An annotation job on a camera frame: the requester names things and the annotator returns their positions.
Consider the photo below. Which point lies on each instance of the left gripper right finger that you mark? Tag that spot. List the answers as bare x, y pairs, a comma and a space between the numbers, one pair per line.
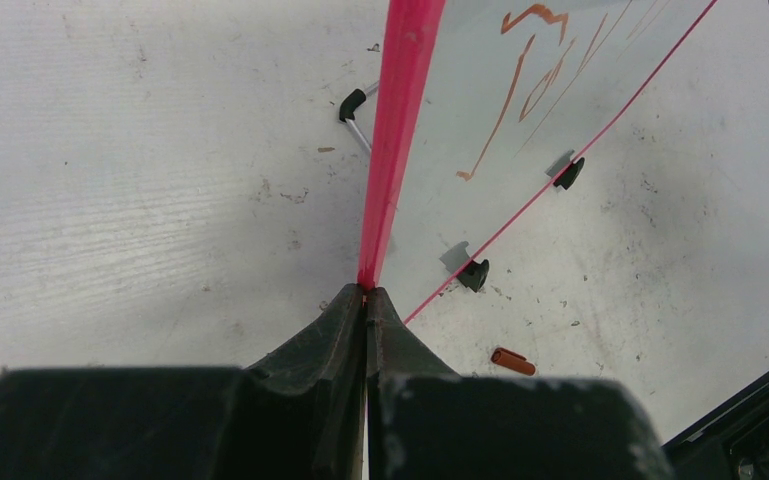
428, 422

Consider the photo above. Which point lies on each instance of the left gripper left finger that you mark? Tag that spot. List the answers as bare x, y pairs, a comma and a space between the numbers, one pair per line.
294, 414

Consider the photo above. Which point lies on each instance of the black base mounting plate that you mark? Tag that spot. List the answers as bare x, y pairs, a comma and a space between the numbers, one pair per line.
730, 442

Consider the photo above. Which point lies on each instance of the pink framed whiteboard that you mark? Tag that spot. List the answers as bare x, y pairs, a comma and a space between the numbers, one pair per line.
480, 107

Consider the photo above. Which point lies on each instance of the red marker cap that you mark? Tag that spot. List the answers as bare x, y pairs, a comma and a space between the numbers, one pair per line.
513, 361

